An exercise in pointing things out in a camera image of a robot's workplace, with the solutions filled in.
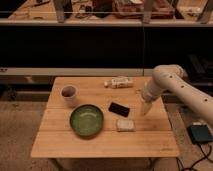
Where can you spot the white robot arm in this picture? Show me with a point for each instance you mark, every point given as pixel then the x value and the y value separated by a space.
pixel 169 77

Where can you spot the green ceramic bowl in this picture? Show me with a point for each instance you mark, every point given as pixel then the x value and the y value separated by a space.
pixel 86 120

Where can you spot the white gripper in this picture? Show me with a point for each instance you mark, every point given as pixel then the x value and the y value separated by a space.
pixel 149 95

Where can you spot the wooden table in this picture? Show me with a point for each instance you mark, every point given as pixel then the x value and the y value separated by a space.
pixel 152 137

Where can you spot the white plastic bottle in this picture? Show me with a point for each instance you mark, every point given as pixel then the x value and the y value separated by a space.
pixel 119 82

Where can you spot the white sponge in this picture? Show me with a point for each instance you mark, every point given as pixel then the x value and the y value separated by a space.
pixel 125 125

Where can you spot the white paper cup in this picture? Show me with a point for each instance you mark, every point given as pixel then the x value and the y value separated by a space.
pixel 69 94

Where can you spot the black rectangular phone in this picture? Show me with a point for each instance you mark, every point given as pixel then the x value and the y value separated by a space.
pixel 119 109

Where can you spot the long workbench shelf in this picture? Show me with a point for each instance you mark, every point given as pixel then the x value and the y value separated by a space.
pixel 29 12

